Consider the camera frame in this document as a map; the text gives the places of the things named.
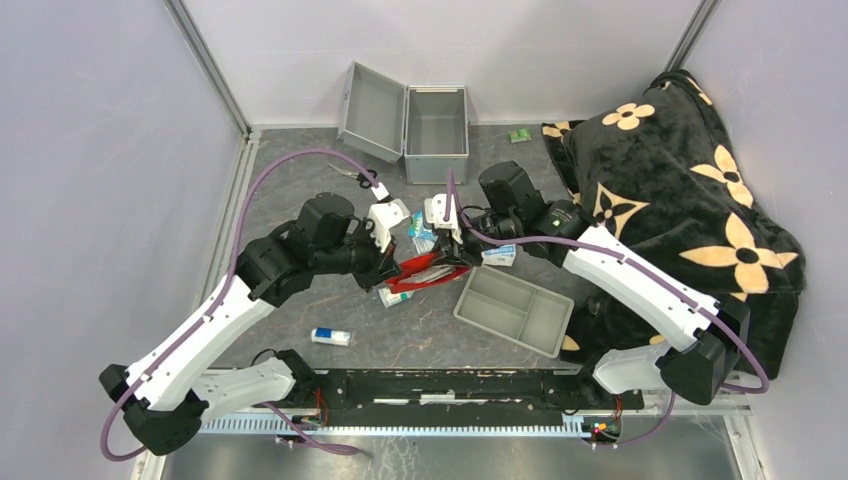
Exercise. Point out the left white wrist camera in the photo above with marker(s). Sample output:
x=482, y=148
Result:
x=385, y=214

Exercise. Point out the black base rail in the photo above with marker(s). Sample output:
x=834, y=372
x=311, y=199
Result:
x=453, y=398

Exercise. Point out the blue cotton ball bag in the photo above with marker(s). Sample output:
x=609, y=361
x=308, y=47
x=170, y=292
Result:
x=423, y=239

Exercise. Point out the blue white small box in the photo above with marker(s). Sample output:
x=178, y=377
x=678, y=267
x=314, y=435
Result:
x=329, y=336

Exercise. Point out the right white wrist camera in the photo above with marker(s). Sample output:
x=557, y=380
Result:
x=440, y=217

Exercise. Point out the white gauze packet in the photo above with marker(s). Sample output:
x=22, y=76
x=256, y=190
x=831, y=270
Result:
x=503, y=256

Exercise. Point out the white green-label bottle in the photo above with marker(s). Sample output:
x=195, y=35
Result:
x=389, y=299

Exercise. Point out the grey divider tray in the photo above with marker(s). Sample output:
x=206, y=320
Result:
x=516, y=310

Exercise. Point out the red first aid pouch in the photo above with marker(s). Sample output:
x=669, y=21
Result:
x=426, y=271

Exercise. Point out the grey metal case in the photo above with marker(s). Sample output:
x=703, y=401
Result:
x=425, y=127

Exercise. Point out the black floral blanket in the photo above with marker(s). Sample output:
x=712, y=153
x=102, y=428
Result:
x=659, y=172

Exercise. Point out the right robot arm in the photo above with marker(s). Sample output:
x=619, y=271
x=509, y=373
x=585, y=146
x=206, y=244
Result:
x=703, y=338

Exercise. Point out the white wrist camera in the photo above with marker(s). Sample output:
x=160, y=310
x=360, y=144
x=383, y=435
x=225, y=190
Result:
x=440, y=217
x=385, y=214

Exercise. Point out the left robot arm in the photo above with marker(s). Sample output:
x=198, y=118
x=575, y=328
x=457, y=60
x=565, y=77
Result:
x=165, y=398

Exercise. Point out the black handled scissors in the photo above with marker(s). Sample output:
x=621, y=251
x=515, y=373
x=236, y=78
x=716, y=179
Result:
x=364, y=181

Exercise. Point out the small green packet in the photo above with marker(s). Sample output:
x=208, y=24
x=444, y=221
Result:
x=521, y=135

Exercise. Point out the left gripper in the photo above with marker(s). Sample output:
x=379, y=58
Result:
x=383, y=264

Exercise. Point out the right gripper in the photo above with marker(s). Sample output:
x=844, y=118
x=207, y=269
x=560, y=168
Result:
x=452, y=253

